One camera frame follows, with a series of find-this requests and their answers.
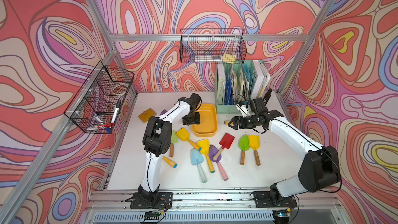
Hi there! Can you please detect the yellow storage box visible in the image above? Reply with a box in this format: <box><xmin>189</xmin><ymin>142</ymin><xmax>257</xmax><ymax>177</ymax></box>
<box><xmin>192</xmin><ymin>103</ymin><xmax>218</xmax><ymax>138</ymax></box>

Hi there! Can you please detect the yellow shovel wooden handle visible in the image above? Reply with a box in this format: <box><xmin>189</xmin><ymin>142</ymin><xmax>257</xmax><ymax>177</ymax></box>
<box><xmin>248</xmin><ymin>135</ymin><xmax>261</xmax><ymax>166</ymax></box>

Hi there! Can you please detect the red shovel wooden handle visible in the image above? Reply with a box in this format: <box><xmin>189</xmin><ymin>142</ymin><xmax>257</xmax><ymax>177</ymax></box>
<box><xmin>213</xmin><ymin>133</ymin><xmax>235</xmax><ymax>160</ymax></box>

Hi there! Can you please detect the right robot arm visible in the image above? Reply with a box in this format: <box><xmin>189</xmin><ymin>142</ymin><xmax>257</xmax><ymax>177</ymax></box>
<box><xmin>228</xmin><ymin>98</ymin><xmax>342</xmax><ymax>206</ymax></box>

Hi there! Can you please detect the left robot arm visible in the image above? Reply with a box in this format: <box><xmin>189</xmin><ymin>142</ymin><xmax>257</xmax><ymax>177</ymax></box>
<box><xmin>138</xmin><ymin>93</ymin><xmax>202</xmax><ymax>201</ymax></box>

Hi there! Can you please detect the black stapler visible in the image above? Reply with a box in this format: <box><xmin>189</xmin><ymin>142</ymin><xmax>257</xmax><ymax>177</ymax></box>
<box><xmin>263</xmin><ymin>88</ymin><xmax>273</xmax><ymax>105</ymax></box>

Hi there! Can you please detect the white book in organizer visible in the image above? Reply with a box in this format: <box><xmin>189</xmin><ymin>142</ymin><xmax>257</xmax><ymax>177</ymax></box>
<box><xmin>251</xmin><ymin>61</ymin><xmax>271</xmax><ymax>99</ymax></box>

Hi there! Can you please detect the light blue trowel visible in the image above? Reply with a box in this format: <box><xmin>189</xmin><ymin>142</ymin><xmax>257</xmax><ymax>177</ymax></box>
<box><xmin>190</xmin><ymin>149</ymin><xmax>207</xmax><ymax>183</ymax></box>

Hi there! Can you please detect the mint green file organizer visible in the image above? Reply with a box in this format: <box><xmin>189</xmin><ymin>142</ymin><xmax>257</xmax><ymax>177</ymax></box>
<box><xmin>215</xmin><ymin>60</ymin><xmax>270</xmax><ymax>114</ymax></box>

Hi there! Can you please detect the yellow sponge in basket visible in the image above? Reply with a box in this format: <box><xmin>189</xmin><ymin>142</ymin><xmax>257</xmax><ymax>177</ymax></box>
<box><xmin>222</xmin><ymin>53</ymin><xmax>236</xmax><ymax>64</ymax></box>

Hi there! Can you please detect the black white marker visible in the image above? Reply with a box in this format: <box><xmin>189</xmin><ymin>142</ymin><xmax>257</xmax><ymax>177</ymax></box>
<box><xmin>110</xmin><ymin>100</ymin><xmax>122</xmax><ymax>124</ymax></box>

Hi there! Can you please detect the yellow scoop orange handle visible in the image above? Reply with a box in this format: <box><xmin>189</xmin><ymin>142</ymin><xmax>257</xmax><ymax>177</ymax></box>
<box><xmin>176</xmin><ymin>128</ymin><xmax>201</xmax><ymax>151</ymax></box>

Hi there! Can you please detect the light green trowel wooden handle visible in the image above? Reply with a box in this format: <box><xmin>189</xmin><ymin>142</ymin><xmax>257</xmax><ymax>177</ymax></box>
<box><xmin>169</xmin><ymin>130</ymin><xmax>179</xmax><ymax>158</ymax></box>

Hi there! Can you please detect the purple trowel pink handle front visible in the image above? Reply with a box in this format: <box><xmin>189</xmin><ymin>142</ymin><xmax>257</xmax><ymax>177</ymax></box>
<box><xmin>209</xmin><ymin>145</ymin><xmax>229</xmax><ymax>181</ymax></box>

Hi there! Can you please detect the green trowel yellow handle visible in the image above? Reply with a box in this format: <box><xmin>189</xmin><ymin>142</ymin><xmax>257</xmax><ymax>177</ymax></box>
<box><xmin>163</xmin><ymin>157</ymin><xmax>177</xmax><ymax>169</ymax></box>

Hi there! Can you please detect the black wire basket back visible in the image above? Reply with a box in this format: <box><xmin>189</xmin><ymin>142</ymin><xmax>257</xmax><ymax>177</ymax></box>
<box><xmin>179</xmin><ymin>27</ymin><xmax>247</xmax><ymax>64</ymax></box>

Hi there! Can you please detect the black wire basket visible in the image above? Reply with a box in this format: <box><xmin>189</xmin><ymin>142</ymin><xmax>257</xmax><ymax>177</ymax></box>
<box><xmin>64</xmin><ymin>61</ymin><xmax>135</xmax><ymax>134</ymax></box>
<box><xmin>179</xmin><ymin>27</ymin><xmax>247</xmax><ymax>64</ymax></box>

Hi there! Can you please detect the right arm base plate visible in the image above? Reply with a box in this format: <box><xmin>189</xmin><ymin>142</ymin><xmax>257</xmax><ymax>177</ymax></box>
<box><xmin>250</xmin><ymin>190</ymin><xmax>298</xmax><ymax>209</ymax></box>

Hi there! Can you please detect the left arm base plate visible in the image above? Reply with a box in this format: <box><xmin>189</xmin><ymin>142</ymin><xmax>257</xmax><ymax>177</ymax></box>
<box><xmin>125</xmin><ymin>191</ymin><xmax>173</xmax><ymax>210</ymax></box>

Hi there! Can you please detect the black wire basket left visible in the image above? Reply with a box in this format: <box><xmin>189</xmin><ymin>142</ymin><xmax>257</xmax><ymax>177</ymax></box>
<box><xmin>64</xmin><ymin>61</ymin><xmax>135</xmax><ymax>134</ymax></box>

